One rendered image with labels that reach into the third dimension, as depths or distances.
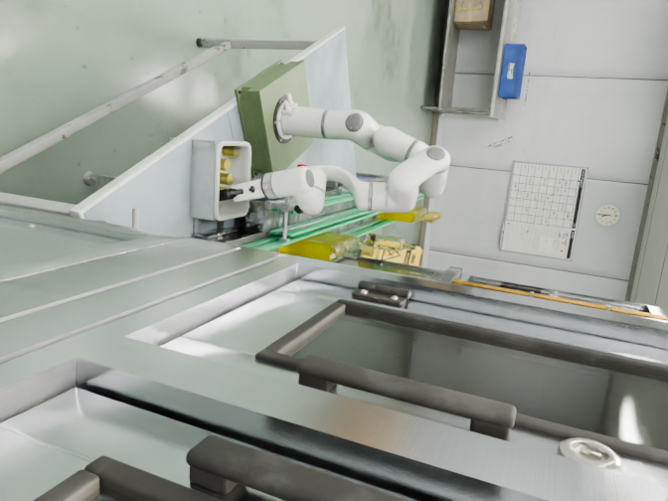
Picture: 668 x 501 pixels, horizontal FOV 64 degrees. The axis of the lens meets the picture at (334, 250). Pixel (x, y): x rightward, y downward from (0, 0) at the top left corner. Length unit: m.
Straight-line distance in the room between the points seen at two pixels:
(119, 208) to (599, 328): 1.10
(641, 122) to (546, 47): 1.45
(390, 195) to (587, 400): 1.12
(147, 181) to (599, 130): 6.50
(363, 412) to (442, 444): 0.05
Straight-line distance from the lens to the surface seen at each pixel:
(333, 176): 1.59
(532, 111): 7.46
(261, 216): 1.70
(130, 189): 1.42
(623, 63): 7.52
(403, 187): 1.46
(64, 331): 0.46
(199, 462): 0.30
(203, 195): 1.57
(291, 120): 1.79
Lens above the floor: 1.71
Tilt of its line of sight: 21 degrees down
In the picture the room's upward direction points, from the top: 99 degrees clockwise
